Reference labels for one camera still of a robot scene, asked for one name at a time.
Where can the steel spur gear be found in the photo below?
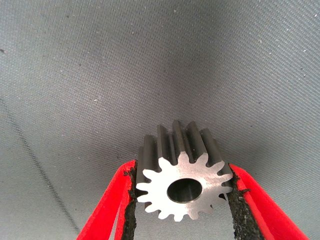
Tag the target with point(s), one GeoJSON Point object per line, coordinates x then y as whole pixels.
{"type": "Point", "coordinates": [160, 185]}

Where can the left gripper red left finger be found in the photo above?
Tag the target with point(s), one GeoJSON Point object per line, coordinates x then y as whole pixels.
{"type": "Point", "coordinates": [105, 212]}

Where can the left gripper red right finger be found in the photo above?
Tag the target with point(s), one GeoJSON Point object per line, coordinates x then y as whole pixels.
{"type": "Point", "coordinates": [260, 220]}

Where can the dark grey table cloth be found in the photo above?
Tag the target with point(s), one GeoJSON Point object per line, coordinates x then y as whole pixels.
{"type": "Point", "coordinates": [150, 62]}

